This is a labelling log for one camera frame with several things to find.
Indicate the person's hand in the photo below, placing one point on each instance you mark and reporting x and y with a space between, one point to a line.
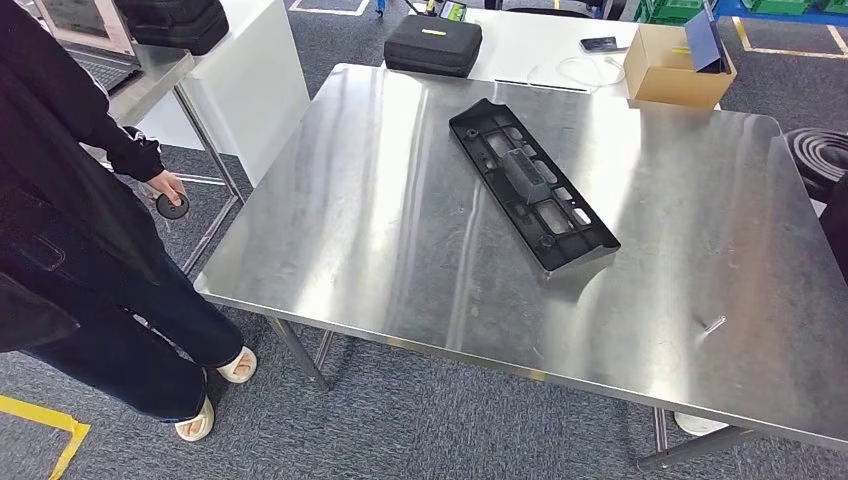
167 184

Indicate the small black round object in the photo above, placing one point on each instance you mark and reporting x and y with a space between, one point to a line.
173 208

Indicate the black plastic mounting plate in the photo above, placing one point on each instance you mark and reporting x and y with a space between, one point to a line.
530 179

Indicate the stainless steel workbench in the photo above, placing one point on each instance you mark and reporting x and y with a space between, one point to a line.
397 232

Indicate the blue metal shelf rack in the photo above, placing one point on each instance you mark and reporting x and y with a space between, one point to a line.
782 20

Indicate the steel laptop desk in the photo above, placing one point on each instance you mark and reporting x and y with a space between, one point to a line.
156 76

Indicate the silver laptop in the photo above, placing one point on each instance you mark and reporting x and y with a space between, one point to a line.
106 66

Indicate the black bag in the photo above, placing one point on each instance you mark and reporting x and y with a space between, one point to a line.
179 26

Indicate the white floor tape square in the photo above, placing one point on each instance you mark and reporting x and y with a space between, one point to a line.
331 11

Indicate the flat black item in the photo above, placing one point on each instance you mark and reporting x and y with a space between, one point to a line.
430 46

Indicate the small screen device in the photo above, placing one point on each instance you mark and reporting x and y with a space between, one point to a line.
452 10

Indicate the white table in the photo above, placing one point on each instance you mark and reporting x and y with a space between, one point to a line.
530 40

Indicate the smartphone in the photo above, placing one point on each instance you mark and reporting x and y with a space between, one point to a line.
599 44

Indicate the brown cardboard box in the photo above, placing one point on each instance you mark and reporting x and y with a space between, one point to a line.
662 73

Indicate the green plastic crate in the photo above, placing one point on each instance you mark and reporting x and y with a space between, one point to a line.
775 6
669 10
836 5

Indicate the blue folder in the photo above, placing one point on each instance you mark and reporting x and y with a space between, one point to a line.
703 40

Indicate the black round stool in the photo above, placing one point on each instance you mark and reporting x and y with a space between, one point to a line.
821 159

